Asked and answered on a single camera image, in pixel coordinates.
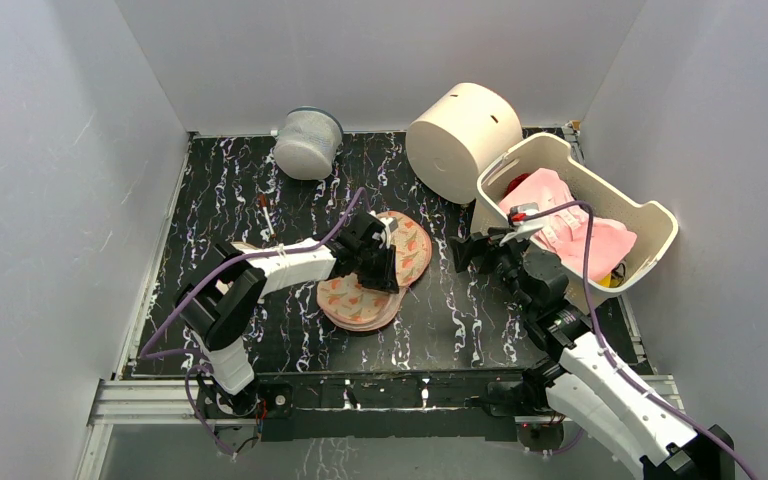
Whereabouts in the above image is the strawberry print mesh laundry bag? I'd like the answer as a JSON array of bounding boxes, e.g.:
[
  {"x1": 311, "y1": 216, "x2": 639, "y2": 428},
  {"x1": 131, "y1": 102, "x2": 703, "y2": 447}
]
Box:
[{"x1": 317, "y1": 211, "x2": 431, "y2": 332}]

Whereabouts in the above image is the pink bra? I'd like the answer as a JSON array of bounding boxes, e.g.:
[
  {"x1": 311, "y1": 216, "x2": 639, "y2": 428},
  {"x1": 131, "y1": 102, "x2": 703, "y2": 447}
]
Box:
[{"x1": 498, "y1": 168, "x2": 637, "y2": 283}]

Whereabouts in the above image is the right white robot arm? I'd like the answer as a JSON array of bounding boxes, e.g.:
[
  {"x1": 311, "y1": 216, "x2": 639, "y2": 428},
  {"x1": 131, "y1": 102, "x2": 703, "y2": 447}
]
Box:
[{"x1": 449, "y1": 228, "x2": 736, "y2": 479}]

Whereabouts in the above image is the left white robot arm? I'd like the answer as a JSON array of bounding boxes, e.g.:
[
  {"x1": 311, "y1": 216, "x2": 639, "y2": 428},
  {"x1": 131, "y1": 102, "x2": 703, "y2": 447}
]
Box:
[{"x1": 172, "y1": 212, "x2": 399, "y2": 416}]

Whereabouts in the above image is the yellow bra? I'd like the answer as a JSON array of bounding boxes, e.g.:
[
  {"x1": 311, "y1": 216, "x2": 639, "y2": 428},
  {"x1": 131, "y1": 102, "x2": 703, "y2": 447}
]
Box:
[{"x1": 598, "y1": 272, "x2": 624, "y2": 288}]

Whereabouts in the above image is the cream perforated laundry basket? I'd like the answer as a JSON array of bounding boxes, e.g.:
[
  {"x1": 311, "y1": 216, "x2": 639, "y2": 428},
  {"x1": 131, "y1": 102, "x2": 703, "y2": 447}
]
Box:
[{"x1": 470, "y1": 133, "x2": 679, "y2": 307}]

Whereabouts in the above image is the red garment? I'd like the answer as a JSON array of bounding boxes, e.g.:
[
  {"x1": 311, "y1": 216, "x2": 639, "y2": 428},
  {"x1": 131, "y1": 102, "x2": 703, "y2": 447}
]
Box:
[{"x1": 505, "y1": 173, "x2": 530, "y2": 195}]

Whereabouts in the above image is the small white red pen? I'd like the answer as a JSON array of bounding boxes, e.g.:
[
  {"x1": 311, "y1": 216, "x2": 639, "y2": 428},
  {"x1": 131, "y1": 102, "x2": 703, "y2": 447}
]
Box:
[{"x1": 258, "y1": 194, "x2": 276, "y2": 239}]

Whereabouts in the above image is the cream round tub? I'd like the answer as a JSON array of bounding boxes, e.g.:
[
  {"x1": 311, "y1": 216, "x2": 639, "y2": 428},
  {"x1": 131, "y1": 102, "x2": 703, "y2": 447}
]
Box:
[{"x1": 405, "y1": 82, "x2": 523, "y2": 204}]

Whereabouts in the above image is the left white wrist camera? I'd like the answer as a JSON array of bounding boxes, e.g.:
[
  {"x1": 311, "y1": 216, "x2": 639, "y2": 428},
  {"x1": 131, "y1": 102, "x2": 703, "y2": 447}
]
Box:
[{"x1": 372, "y1": 212, "x2": 398, "y2": 249}]

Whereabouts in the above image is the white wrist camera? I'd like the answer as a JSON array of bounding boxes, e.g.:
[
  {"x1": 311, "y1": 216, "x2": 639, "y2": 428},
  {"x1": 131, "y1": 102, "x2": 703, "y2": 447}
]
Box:
[
  {"x1": 500, "y1": 202, "x2": 546, "y2": 245},
  {"x1": 372, "y1": 212, "x2": 398, "y2": 249}
]

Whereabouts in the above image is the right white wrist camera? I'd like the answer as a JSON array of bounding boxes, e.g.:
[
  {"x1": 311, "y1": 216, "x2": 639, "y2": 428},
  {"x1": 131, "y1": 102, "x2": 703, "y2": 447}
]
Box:
[{"x1": 500, "y1": 202, "x2": 546, "y2": 245}]

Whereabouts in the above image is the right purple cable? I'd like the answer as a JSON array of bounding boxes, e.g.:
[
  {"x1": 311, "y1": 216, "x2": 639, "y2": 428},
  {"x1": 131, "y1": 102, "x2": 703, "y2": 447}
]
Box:
[{"x1": 519, "y1": 200, "x2": 760, "y2": 480}]

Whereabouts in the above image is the purple cable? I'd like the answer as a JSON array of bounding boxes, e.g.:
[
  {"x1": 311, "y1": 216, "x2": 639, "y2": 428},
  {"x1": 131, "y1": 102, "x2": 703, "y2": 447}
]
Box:
[
  {"x1": 519, "y1": 200, "x2": 760, "y2": 480},
  {"x1": 138, "y1": 187, "x2": 368, "y2": 362}
]

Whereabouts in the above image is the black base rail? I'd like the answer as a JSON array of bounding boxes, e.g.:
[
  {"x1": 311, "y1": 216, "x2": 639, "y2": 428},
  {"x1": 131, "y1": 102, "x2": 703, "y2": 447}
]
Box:
[{"x1": 211, "y1": 367, "x2": 597, "y2": 444}]

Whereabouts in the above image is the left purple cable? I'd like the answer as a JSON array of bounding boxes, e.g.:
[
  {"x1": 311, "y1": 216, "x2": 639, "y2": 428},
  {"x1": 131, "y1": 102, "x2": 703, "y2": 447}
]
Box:
[{"x1": 138, "y1": 187, "x2": 368, "y2": 362}]

